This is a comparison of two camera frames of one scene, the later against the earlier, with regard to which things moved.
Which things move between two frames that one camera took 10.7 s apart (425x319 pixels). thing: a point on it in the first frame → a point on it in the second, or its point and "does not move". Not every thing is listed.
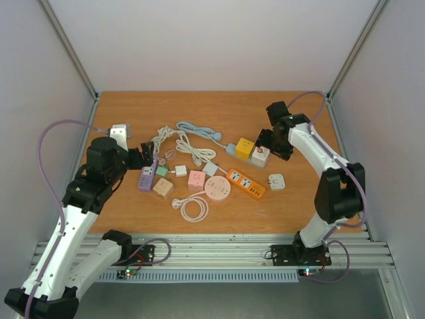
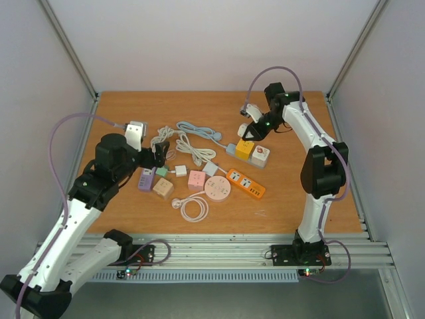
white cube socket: x=259 y=156 does not move
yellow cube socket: x=243 y=148 does not move
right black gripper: x=269 y=143 → x=257 y=129
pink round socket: x=217 y=188 does not move
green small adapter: x=162 y=170 does not move
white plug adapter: x=277 y=181 → x=242 y=129
